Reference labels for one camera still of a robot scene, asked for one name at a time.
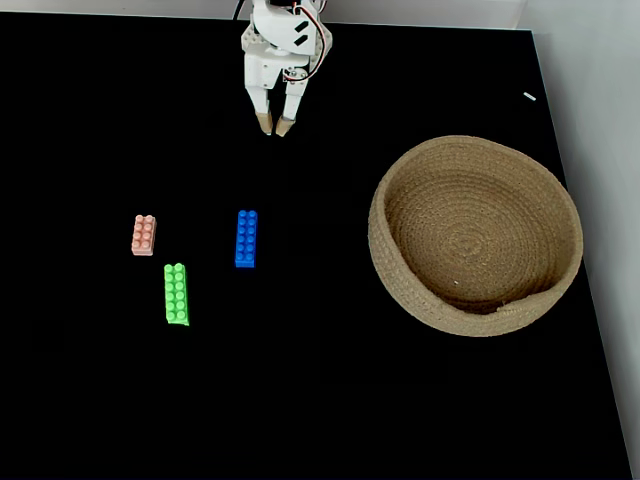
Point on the small white scrap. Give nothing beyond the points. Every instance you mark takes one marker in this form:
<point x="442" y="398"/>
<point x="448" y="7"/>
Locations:
<point x="529" y="96"/>

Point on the pink lego block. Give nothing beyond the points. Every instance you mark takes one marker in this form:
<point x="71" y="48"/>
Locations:
<point x="144" y="235"/>

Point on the blue lego block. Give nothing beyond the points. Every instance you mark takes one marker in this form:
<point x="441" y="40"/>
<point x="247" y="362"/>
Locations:
<point x="246" y="239"/>

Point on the green lego block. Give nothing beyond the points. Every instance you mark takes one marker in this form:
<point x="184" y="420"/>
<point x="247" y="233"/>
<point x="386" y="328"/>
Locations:
<point x="176" y="294"/>

